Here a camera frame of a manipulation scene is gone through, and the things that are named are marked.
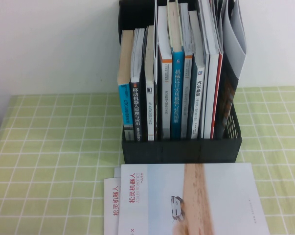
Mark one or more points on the thin dark-spined booklet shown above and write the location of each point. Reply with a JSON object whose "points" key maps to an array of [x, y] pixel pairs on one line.
{"points": [[155, 49]]}

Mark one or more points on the desert cover robot brochure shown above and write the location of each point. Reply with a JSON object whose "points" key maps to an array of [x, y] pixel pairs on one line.
{"points": [[211, 195]]}

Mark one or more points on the thick white book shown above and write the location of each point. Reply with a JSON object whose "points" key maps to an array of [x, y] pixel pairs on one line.
{"points": [[211, 85]]}

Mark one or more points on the black mesh book holder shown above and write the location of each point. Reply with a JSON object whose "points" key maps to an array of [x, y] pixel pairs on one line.
{"points": [[181, 151]]}

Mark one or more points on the white spine car suspension book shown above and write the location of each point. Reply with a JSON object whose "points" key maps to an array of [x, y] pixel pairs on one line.
{"points": [[198, 98]]}

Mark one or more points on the cyan spine book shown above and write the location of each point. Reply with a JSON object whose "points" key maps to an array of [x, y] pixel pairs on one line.
{"points": [[125, 105]]}

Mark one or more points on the white brochure red title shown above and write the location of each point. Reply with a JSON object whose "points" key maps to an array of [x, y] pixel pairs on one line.
{"points": [[111, 208]]}

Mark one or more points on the black spine robot book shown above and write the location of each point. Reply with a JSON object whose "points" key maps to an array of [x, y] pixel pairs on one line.
{"points": [[136, 110]]}

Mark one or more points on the white spine orange-band book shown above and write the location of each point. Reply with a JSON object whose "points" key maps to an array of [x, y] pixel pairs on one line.
{"points": [[166, 110]]}

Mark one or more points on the gray cover robot brochure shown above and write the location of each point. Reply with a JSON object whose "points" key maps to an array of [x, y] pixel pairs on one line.
{"points": [[235, 36]]}

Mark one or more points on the green checked tablecloth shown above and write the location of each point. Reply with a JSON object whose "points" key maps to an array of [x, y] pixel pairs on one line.
{"points": [[52, 147]]}

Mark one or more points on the red spine magazine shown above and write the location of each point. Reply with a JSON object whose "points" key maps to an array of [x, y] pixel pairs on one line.
{"points": [[217, 85]]}

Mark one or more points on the white brochure corner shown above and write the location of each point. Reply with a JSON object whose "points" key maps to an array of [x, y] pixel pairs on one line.
{"points": [[117, 172]]}

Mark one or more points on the blue spine mechanism book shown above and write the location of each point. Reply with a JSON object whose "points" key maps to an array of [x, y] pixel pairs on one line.
{"points": [[177, 98]]}

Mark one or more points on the white spine slim book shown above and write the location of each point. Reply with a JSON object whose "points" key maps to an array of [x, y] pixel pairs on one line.
{"points": [[150, 110]]}

